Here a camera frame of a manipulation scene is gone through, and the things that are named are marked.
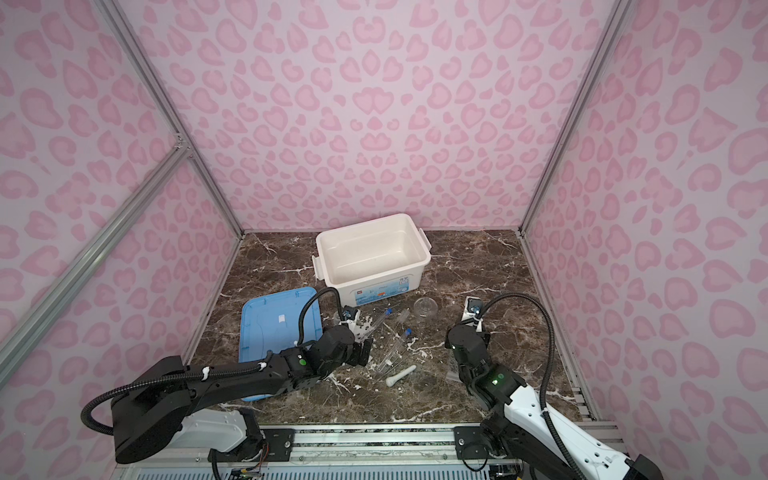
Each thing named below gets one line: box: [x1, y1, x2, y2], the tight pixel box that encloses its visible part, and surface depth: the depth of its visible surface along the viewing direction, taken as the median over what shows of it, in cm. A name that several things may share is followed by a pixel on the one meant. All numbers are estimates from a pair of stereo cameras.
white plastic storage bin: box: [312, 213, 432, 307], surface depth 102 cm
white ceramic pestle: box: [386, 365, 417, 387], surface depth 85 cm
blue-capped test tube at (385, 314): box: [369, 308, 393, 337], surface depth 97 cm
